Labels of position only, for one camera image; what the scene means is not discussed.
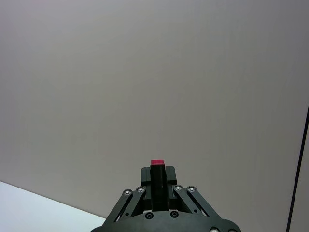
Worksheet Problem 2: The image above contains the thin black cable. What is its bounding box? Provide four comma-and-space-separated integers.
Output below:
285, 103, 309, 232

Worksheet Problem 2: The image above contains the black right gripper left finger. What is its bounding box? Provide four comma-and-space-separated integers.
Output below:
106, 166, 153, 222

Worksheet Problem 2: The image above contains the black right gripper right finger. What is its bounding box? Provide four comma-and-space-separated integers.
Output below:
165, 166, 211, 217

